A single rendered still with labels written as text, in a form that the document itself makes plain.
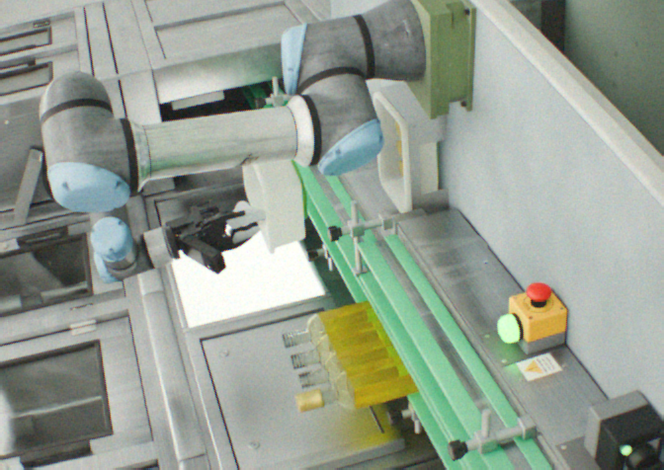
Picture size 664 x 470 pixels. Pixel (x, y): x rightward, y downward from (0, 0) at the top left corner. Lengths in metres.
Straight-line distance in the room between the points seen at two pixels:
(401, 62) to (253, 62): 0.98
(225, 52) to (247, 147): 1.05
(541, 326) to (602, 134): 0.35
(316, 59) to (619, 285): 0.61
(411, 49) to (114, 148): 0.52
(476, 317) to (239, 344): 0.62
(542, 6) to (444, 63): 1.26
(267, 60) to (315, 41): 0.97
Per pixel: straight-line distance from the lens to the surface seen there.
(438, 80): 1.55
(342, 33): 1.52
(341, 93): 1.46
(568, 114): 1.28
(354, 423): 1.73
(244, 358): 1.90
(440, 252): 1.66
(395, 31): 1.52
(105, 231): 1.71
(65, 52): 2.73
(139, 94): 2.44
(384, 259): 1.68
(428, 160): 1.77
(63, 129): 1.37
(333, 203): 2.04
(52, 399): 2.00
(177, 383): 1.88
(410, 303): 1.57
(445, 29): 1.50
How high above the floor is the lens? 1.34
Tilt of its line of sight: 11 degrees down
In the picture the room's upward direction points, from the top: 103 degrees counter-clockwise
